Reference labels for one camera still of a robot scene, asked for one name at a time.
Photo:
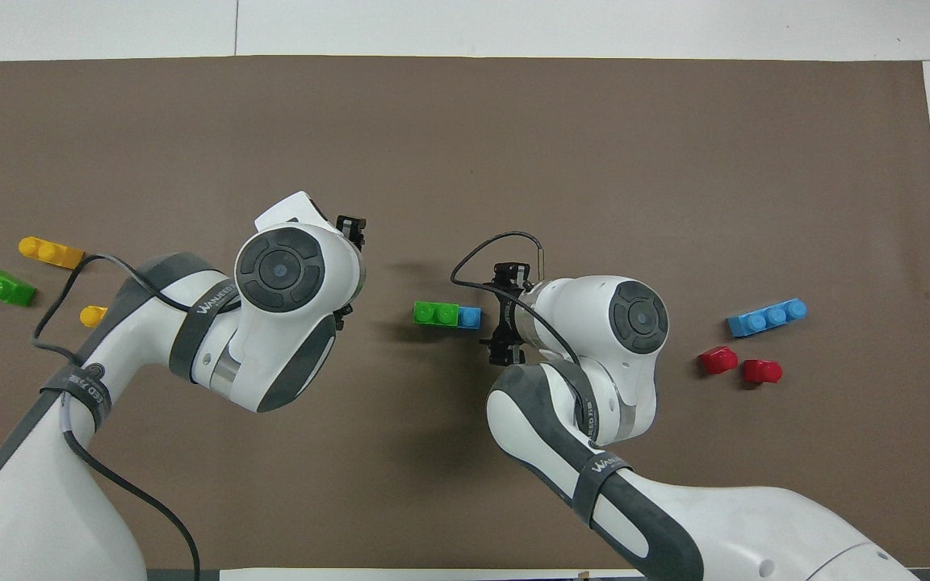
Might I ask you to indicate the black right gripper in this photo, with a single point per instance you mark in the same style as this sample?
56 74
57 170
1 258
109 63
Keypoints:
509 316

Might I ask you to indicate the red one-stud toy brick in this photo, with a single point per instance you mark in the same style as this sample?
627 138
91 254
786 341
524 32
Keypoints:
762 372
719 361

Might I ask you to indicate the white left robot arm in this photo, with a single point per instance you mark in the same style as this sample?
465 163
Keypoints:
287 274

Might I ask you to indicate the green two-stud toy brick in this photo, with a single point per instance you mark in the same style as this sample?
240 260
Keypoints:
437 315
9 289

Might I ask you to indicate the brown paper table mat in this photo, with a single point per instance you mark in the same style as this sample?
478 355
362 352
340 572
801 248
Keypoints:
513 145

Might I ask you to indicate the blue three-stud toy brick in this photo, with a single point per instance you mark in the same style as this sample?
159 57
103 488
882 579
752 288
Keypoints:
471 319
764 321

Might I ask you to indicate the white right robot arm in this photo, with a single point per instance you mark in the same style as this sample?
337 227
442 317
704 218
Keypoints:
634 323

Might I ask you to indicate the yellow two-stud toy brick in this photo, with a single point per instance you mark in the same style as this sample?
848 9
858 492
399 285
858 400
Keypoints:
61 257
92 316

